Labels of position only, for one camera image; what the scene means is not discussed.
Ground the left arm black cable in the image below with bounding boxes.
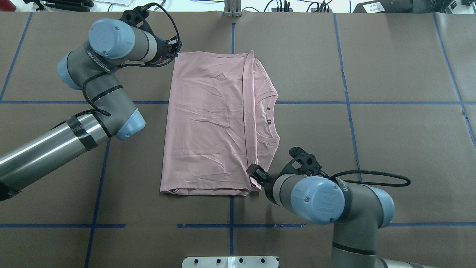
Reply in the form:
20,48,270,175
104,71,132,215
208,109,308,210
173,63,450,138
82,2,181,117

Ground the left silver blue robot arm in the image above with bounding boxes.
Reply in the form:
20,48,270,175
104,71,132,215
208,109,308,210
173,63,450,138
0,17,182,201

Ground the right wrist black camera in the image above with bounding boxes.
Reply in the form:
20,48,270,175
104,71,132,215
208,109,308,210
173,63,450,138
288,147,329,178

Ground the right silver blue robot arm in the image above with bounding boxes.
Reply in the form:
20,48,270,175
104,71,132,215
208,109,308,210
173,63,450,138
246,164,423,268

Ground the black folded tripod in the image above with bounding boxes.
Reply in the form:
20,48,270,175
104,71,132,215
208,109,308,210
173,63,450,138
23,0,94,12

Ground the wrist black camera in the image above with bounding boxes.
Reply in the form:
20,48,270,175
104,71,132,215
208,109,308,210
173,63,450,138
288,147,329,178
119,5,154,35

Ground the aluminium frame post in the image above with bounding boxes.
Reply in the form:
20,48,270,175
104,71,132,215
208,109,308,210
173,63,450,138
223,0,242,17

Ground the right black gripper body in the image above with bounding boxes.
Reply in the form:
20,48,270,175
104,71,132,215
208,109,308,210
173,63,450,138
263,173,280,194

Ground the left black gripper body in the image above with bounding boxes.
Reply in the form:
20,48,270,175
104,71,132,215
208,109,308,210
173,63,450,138
154,37,177,63

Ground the pink Snoopy t-shirt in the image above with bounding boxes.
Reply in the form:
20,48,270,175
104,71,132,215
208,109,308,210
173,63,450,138
160,51,280,196

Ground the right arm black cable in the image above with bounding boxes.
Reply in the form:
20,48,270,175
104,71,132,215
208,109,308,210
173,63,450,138
327,170,411,187

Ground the black box with label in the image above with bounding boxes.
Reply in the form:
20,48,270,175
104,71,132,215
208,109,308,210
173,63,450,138
352,0,413,13

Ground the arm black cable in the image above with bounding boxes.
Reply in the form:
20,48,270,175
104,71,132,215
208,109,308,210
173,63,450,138
327,170,411,187
82,2,181,117

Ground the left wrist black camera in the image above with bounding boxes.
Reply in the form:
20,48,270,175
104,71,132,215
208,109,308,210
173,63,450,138
119,5,154,35

